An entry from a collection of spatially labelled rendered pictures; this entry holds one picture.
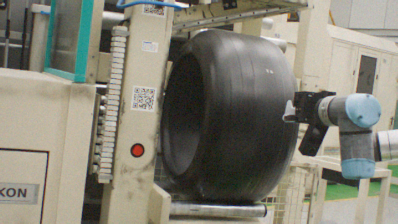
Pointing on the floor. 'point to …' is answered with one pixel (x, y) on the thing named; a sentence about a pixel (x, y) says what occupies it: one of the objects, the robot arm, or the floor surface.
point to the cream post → (137, 119)
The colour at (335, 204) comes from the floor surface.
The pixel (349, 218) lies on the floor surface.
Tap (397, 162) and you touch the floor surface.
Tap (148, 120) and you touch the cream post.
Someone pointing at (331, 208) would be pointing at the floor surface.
